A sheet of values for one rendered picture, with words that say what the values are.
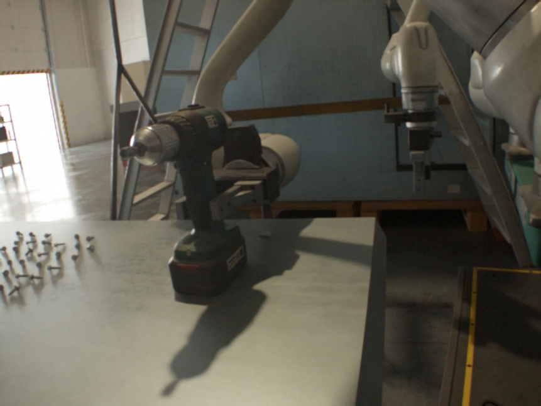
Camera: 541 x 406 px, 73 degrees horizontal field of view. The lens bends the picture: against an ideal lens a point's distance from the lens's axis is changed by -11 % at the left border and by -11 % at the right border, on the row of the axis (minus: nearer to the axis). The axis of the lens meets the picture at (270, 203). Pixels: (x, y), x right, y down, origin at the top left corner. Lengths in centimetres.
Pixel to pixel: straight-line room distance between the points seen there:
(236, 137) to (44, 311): 39
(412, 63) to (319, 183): 171
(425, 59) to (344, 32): 154
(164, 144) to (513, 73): 35
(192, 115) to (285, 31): 210
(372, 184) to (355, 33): 91
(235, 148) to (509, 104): 42
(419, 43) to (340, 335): 73
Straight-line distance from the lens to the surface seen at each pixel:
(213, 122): 52
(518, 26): 42
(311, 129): 254
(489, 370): 93
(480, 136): 177
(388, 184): 254
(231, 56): 78
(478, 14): 44
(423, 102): 100
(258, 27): 76
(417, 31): 101
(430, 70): 100
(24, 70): 1259
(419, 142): 99
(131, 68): 647
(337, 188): 258
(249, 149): 66
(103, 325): 52
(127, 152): 42
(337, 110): 173
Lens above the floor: 89
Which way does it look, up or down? 16 degrees down
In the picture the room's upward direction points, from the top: 6 degrees counter-clockwise
